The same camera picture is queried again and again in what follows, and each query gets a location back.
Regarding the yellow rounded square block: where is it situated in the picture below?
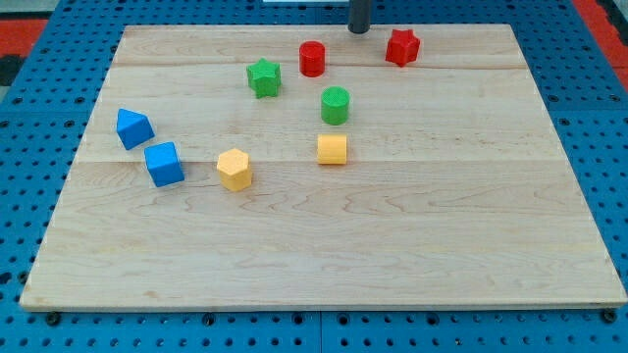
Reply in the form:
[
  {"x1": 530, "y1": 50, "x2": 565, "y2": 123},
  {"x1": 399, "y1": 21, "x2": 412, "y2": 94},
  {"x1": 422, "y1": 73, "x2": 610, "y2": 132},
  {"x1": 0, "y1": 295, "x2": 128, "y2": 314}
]
[{"x1": 317, "y1": 134, "x2": 347, "y2": 165}]

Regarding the light wooden board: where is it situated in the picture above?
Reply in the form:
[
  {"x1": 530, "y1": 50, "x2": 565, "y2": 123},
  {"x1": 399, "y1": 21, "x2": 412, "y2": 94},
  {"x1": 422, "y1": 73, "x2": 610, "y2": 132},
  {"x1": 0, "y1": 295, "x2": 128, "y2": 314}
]
[{"x1": 21, "y1": 25, "x2": 627, "y2": 313}]

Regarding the green cylinder block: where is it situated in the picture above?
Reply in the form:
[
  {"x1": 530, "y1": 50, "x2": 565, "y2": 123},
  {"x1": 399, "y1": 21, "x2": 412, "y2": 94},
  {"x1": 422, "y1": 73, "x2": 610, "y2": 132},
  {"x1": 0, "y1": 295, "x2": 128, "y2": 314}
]
[{"x1": 321, "y1": 86, "x2": 350, "y2": 126}]

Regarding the yellow hexagon block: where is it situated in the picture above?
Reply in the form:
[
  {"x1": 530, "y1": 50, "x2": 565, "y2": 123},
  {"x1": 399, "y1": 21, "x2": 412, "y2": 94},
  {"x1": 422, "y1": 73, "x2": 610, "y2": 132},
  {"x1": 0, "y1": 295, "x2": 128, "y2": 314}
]
[{"x1": 217, "y1": 148, "x2": 252, "y2": 191}]

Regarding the green star block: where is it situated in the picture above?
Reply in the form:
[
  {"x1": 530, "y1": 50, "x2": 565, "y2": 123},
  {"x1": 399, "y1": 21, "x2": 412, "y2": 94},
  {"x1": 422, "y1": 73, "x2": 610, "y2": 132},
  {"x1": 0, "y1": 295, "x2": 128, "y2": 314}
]
[{"x1": 246, "y1": 58, "x2": 282, "y2": 99}]

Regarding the red cylinder block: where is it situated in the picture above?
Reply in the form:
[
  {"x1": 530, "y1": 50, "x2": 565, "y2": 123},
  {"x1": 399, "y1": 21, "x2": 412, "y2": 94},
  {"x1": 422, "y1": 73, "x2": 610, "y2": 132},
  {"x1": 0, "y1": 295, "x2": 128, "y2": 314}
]
[{"x1": 299, "y1": 40, "x2": 326, "y2": 77}]

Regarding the blue cube block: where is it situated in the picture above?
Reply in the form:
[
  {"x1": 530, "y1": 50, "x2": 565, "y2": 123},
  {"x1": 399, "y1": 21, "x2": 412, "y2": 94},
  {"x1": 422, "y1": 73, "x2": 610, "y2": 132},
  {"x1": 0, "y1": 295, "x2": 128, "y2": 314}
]
[{"x1": 144, "y1": 141, "x2": 184, "y2": 187}]

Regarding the red star block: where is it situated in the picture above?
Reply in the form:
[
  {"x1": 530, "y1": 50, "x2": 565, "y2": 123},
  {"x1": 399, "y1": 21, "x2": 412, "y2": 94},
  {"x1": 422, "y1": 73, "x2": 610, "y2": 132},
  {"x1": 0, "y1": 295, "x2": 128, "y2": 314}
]
[{"x1": 385, "y1": 28, "x2": 421, "y2": 67}]

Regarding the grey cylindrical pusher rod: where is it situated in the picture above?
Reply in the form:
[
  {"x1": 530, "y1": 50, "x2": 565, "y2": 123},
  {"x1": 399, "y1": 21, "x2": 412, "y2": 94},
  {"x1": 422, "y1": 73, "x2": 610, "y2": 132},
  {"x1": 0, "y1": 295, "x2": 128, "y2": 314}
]
[{"x1": 347, "y1": 0, "x2": 372, "y2": 34}]

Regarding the blue triangular prism block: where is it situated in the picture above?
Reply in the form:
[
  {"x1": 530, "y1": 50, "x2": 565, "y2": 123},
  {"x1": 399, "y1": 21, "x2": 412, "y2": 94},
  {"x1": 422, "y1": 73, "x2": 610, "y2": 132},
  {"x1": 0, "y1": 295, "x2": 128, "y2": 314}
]
[{"x1": 116, "y1": 108, "x2": 155, "y2": 150}]

